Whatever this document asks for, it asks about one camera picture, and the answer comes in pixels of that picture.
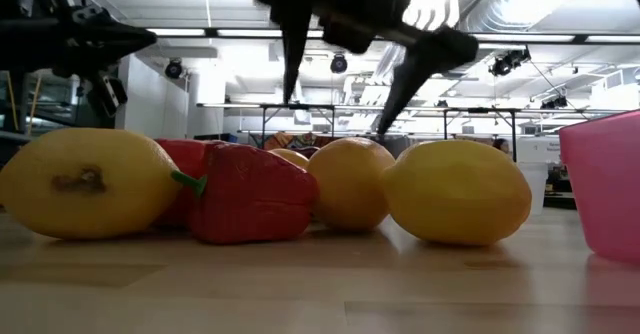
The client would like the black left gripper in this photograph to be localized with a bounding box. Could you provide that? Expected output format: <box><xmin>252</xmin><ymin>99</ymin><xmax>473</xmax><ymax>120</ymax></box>
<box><xmin>0</xmin><ymin>6</ymin><xmax>158</xmax><ymax>79</ymax></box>

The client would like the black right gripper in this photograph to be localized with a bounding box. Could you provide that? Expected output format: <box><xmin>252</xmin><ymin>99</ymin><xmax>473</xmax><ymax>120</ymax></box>
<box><xmin>252</xmin><ymin>0</ymin><xmax>480</xmax><ymax>136</ymax></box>

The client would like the orange bell pepper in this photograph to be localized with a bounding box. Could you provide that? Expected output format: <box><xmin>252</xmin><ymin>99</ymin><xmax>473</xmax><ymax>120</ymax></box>
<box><xmin>268</xmin><ymin>147</ymin><xmax>311</xmax><ymax>170</ymax></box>

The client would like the red bell pepper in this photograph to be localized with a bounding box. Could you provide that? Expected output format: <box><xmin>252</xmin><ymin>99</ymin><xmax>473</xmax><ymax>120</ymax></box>
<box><xmin>152</xmin><ymin>137</ymin><xmax>221</xmax><ymax>228</ymax></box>
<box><xmin>170</xmin><ymin>141</ymin><xmax>321</xmax><ymax>246</ymax></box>

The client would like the round orange fruit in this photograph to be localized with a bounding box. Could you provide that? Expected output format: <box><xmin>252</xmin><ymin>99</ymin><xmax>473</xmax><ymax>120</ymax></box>
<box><xmin>305</xmin><ymin>136</ymin><xmax>397</xmax><ymax>233</ymax></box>

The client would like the yellow lemon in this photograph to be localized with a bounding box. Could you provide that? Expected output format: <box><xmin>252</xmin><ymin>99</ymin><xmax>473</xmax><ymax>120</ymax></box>
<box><xmin>0</xmin><ymin>127</ymin><xmax>182</xmax><ymax>240</ymax></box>
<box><xmin>380</xmin><ymin>138</ymin><xmax>533</xmax><ymax>248</ymax></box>

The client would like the long ceiling light strip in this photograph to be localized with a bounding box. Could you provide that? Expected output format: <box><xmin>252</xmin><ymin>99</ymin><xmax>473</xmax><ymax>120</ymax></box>
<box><xmin>147</xmin><ymin>27</ymin><xmax>207</xmax><ymax>38</ymax></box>
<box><xmin>216</xmin><ymin>28</ymin><xmax>325</xmax><ymax>39</ymax></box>
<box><xmin>472</xmin><ymin>33</ymin><xmax>577</xmax><ymax>44</ymax></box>
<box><xmin>585</xmin><ymin>34</ymin><xmax>640</xmax><ymax>44</ymax></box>

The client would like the black framed background table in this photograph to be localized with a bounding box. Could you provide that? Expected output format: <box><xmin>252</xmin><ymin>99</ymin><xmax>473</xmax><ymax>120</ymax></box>
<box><xmin>394</xmin><ymin>106</ymin><xmax>519</xmax><ymax>163</ymax></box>
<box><xmin>197</xmin><ymin>102</ymin><xmax>336</xmax><ymax>150</ymax></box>

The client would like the colourful patterned cloth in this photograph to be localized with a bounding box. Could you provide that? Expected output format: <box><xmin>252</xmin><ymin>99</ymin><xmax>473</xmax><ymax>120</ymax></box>
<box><xmin>249</xmin><ymin>131</ymin><xmax>346</xmax><ymax>151</ymax></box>

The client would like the black ceiling spot light cluster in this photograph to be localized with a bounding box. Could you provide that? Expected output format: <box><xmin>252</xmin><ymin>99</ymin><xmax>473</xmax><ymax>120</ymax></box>
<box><xmin>539</xmin><ymin>95</ymin><xmax>569</xmax><ymax>110</ymax></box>
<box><xmin>488</xmin><ymin>47</ymin><xmax>532</xmax><ymax>78</ymax></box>

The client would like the pink plastic basket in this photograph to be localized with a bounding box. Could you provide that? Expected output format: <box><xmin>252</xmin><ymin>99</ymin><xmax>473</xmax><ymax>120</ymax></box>
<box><xmin>558</xmin><ymin>108</ymin><xmax>640</xmax><ymax>264</ymax></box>

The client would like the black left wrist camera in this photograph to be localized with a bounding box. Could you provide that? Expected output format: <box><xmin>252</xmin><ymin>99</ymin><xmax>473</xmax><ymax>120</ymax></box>
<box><xmin>82</xmin><ymin>71</ymin><xmax>129</xmax><ymax>120</ymax></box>

